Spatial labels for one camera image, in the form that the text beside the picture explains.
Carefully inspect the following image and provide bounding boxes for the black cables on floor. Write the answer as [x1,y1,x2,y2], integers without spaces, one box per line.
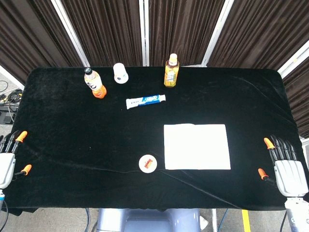
[0,80,24,114]

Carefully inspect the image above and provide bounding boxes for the orange drink bottle black cap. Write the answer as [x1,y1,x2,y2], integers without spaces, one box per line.
[84,67,107,99]

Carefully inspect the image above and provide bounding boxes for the black velvet tablecloth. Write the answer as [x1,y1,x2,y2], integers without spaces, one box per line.
[3,66,305,216]

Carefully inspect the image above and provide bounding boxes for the white paper cup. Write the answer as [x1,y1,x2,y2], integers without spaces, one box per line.
[112,62,129,84]

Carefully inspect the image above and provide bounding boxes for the round white lid red label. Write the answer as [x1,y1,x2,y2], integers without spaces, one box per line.
[139,154,158,174]

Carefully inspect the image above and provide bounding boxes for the yellow tea bottle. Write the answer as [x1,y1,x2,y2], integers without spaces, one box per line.
[164,53,180,88]

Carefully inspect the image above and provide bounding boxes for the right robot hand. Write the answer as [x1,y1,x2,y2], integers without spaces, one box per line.
[257,134,309,197]

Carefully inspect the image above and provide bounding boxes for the brown curtain partition screen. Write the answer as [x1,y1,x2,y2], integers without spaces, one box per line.
[0,0,309,139]

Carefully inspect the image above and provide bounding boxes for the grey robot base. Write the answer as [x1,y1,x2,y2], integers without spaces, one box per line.
[93,207,201,232]

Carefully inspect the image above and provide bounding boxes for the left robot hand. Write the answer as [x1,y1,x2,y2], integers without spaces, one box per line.
[0,130,32,189]

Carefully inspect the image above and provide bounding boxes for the yellow floor tape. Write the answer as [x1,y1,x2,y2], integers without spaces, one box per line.
[241,209,252,232]

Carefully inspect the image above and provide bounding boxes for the blue white toothpaste tube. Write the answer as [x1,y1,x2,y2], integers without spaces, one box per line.
[126,94,167,110]

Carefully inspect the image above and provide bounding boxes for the blue cable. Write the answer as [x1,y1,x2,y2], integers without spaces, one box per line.
[217,208,229,232]

